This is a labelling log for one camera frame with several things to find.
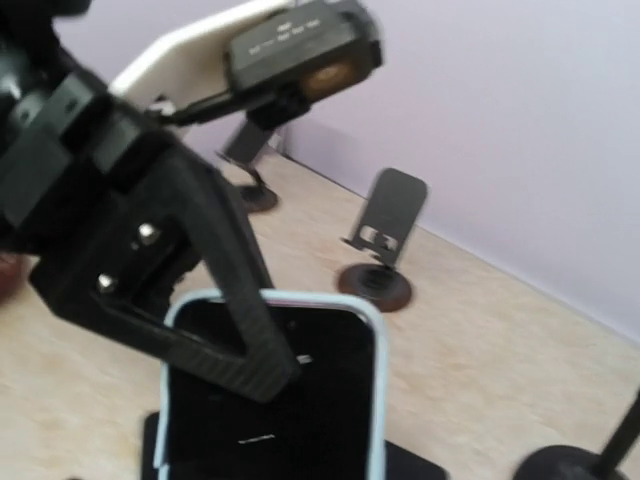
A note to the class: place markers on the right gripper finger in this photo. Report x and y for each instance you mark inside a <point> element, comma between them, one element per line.
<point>332,446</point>

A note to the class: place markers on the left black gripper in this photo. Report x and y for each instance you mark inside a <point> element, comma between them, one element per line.
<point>102,197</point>

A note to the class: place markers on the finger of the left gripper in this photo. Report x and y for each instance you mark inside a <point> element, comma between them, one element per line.
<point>183,209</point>

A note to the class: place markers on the light blue case phone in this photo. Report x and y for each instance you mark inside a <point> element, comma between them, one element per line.
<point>340,345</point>

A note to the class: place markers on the black gooseneck phone stand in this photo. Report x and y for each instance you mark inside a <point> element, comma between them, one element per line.
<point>572,462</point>

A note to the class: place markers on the clear case phone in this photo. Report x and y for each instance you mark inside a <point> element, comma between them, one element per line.
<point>248,144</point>

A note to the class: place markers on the folding phone stand wood base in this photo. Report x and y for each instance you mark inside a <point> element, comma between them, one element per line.
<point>257,196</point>

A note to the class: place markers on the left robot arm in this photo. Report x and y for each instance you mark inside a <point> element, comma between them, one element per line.
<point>28,41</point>

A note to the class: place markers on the red patterned round tin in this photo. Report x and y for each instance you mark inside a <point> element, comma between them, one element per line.
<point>11,271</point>

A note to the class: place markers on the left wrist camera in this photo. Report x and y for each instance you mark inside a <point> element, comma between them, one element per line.
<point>272,60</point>

